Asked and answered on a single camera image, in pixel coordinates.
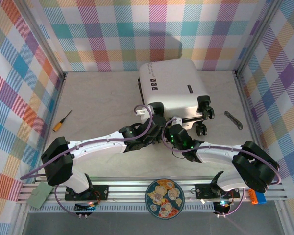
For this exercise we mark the white hard-shell suitcase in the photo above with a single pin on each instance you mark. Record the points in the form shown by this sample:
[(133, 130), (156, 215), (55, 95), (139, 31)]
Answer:
[(171, 85)]

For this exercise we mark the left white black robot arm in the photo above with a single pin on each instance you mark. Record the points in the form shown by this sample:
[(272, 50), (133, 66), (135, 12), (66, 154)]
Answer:
[(95, 144)]

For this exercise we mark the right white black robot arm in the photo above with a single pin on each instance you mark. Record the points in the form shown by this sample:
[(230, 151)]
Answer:
[(257, 169)]

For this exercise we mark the grey slotted metal bar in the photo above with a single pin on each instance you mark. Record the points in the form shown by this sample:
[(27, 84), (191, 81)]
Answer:
[(234, 120)]

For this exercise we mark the round bear-print plate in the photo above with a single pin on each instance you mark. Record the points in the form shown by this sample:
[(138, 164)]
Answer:
[(164, 198)]

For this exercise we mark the small black controller board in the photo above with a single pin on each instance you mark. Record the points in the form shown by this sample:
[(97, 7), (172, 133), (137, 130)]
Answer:
[(84, 208), (223, 208)]

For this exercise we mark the orange and blue toy brick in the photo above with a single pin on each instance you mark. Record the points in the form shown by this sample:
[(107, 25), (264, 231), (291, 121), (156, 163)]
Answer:
[(259, 198)]

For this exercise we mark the green card pad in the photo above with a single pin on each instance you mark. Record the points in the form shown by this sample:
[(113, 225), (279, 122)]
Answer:
[(40, 195)]

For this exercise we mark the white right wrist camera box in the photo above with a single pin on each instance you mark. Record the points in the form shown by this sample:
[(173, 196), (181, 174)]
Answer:
[(177, 120)]

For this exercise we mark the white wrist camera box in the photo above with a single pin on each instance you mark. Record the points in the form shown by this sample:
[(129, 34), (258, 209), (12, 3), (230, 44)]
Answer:
[(142, 111), (177, 120)]

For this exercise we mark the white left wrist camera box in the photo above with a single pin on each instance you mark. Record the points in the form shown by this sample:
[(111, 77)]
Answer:
[(142, 111)]

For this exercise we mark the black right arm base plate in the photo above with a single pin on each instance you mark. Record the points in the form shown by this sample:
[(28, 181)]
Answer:
[(203, 191)]

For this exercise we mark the aluminium rail frame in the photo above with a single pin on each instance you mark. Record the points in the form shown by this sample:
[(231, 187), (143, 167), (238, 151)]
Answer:
[(127, 189)]

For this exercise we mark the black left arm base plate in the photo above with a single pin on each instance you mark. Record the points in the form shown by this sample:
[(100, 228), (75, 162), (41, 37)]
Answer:
[(101, 192)]

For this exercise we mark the aluminium side rail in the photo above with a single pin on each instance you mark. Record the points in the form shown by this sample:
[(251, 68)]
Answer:
[(245, 98)]

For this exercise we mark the aluminium corner post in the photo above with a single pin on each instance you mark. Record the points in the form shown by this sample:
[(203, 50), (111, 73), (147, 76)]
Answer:
[(42, 41), (257, 36)]

